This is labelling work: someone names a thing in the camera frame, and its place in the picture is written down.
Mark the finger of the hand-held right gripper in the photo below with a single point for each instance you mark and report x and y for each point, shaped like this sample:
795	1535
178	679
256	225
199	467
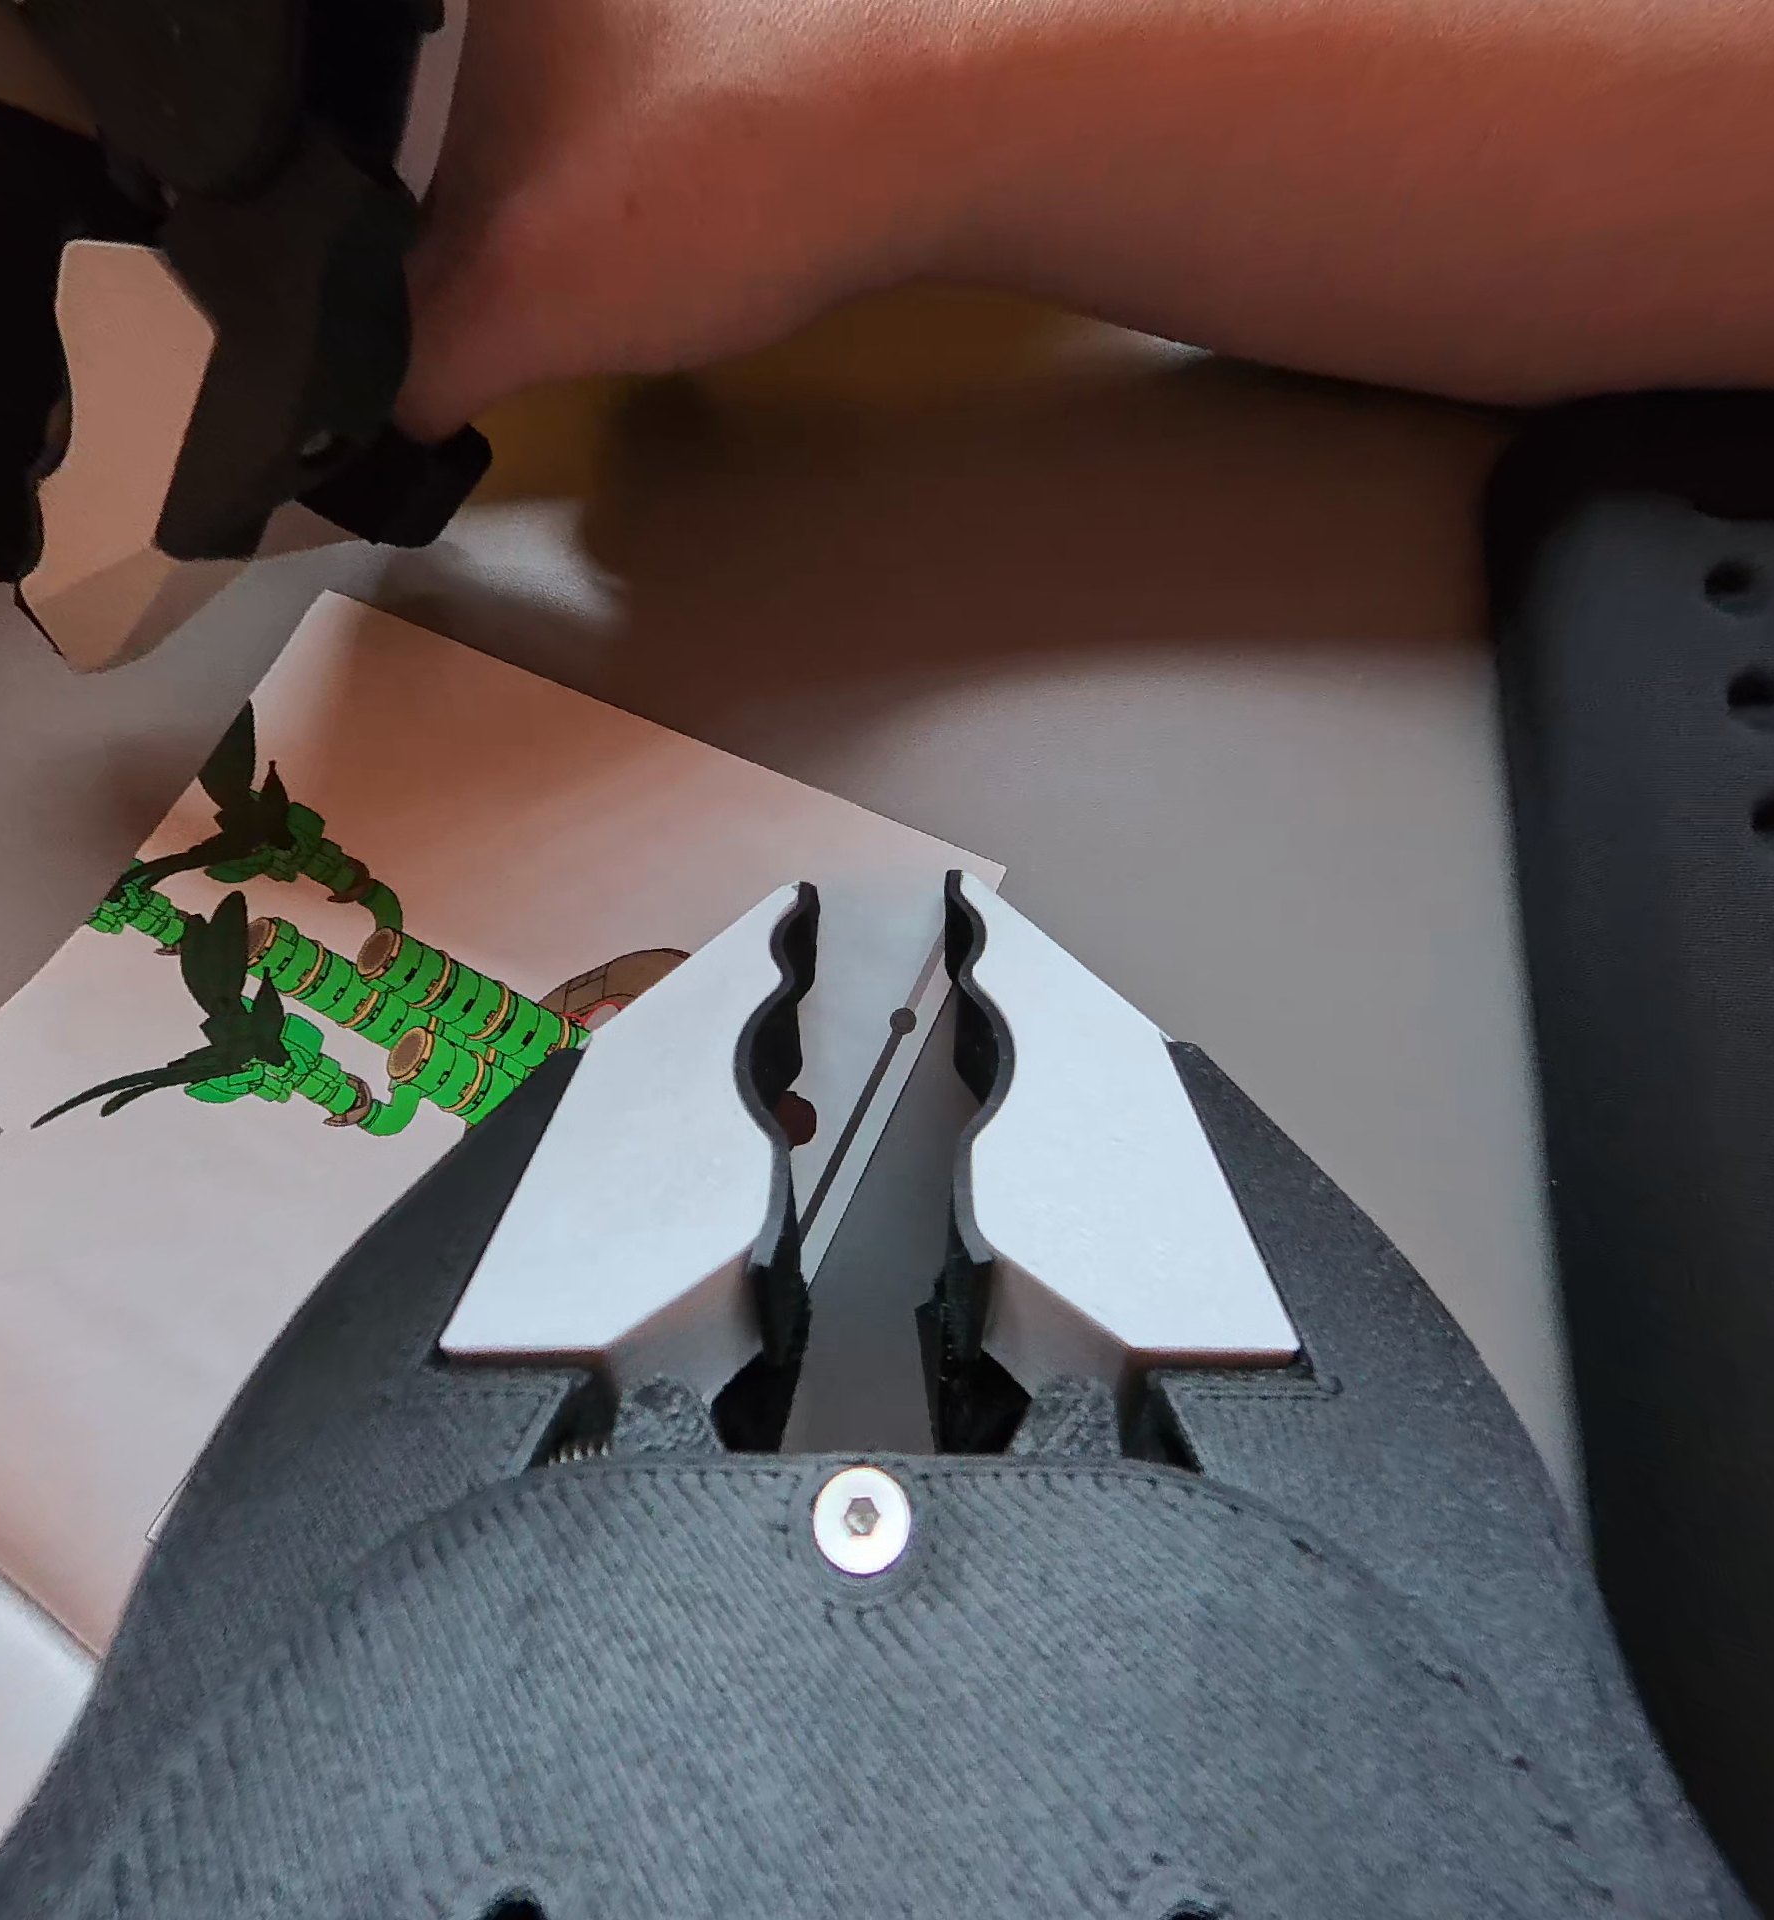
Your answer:
31	60
123	453

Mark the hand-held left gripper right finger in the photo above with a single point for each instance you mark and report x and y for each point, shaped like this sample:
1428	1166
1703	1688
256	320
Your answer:
1130	1201

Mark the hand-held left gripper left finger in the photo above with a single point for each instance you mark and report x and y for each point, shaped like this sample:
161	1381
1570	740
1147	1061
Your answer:
615	1201

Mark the lego instruction booklet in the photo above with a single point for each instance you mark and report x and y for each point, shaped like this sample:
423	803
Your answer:
450	784

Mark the person's right forearm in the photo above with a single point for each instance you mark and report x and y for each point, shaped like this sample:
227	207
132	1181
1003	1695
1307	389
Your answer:
1275	151

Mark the person's right hand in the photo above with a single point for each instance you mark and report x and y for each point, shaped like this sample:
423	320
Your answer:
615	196

